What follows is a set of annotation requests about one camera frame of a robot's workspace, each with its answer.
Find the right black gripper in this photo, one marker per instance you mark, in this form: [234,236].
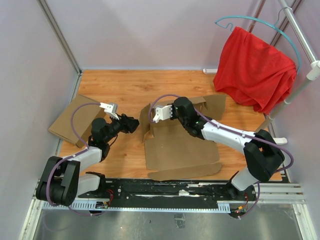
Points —
[174,116]

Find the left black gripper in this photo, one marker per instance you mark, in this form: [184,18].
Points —
[128,124]

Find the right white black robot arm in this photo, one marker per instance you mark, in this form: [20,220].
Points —
[262,155]

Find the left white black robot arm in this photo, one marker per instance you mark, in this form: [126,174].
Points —
[61,181]

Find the folded brown cardboard box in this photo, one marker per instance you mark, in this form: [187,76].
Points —
[75,122]

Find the red cloth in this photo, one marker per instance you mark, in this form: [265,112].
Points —
[254,73]

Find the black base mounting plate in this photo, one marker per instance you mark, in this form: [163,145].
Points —
[143,192]

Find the teal clothes hanger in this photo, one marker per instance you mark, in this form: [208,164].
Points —
[231,27]

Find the white clothes rack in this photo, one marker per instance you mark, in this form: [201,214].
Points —
[313,74]

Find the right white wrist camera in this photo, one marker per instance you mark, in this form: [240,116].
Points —
[162,113]

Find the grey slotted cable duct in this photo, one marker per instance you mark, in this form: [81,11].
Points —
[99,206]

